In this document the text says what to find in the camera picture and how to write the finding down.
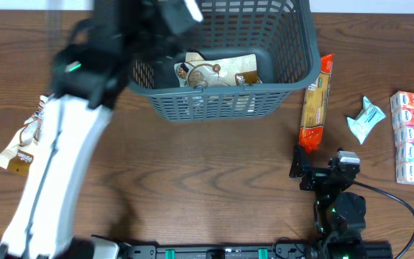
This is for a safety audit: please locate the Kleenex tissue multipack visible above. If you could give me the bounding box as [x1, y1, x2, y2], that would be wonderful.
[390, 91, 414, 185]

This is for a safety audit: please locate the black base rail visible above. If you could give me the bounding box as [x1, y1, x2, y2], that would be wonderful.
[91, 235, 394, 259]

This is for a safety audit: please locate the pale green wipes packet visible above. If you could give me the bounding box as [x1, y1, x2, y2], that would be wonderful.
[346, 96, 386, 145]

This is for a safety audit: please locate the PanTree snack bag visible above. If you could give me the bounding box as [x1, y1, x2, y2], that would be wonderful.
[185, 53, 204, 62]
[174, 54, 262, 88]
[0, 95, 50, 176]

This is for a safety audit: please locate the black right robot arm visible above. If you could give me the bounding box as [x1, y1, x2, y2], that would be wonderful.
[289, 145, 367, 259]

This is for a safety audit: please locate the orange spaghetti packet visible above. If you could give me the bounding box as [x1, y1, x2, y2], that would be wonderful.
[298, 53, 335, 153]

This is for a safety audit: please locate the grey plastic lattice basket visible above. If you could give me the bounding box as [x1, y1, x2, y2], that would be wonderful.
[129, 0, 321, 121]

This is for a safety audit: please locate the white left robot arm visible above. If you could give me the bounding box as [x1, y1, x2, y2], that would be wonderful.
[0, 1, 203, 258]

